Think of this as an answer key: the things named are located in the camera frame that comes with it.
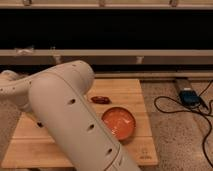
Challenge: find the dark red wrapped snack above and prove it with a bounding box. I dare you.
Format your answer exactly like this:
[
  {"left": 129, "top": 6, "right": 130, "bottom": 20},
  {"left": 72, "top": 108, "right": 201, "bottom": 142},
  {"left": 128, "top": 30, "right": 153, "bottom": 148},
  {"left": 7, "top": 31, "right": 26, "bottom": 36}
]
[{"left": 91, "top": 96, "right": 111, "bottom": 104}]

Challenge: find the wooden table board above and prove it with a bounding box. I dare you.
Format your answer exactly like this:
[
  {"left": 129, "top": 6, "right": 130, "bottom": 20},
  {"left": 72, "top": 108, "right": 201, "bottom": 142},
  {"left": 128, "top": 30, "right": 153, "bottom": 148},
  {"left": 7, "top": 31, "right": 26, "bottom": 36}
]
[{"left": 1, "top": 79, "right": 158, "bottom": 169}]

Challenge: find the grey shelf rail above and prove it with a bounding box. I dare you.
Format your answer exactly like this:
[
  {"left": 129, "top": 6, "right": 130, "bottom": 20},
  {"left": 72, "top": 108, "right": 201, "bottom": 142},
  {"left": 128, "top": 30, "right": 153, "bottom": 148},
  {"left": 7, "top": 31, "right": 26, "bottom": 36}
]
[{"left": 0, "top": 49, "right": 213, "bottom": 65}]

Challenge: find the black cable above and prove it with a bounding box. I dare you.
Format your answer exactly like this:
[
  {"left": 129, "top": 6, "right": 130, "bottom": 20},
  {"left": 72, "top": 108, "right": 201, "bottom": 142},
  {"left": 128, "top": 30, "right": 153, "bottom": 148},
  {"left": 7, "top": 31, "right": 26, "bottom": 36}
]
[{"left": 153, "top": 79, "right": 213, "bottom": 168}]

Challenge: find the blue power adapter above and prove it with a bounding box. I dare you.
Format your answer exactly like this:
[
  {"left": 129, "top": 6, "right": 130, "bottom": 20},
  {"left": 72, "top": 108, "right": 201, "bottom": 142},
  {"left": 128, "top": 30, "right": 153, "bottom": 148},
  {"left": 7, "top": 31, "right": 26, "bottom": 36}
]
[{"left": 179, "top": 90, "right": 200, "bottom": 106}]

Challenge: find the orange bowl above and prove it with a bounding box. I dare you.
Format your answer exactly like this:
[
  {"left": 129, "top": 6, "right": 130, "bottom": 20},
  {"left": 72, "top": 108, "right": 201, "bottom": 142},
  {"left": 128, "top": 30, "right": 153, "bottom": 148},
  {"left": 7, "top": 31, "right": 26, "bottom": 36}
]
[{"left": 101, "top": 107, "right": 136, "bottom": 141}]

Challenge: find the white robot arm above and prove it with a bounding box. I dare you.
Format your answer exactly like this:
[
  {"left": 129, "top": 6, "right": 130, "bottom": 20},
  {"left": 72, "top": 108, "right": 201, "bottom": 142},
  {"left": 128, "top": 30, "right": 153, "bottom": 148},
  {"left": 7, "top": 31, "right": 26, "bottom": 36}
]
[{"left": 0, "top": 61, "right": 140, "bottom": 171}]

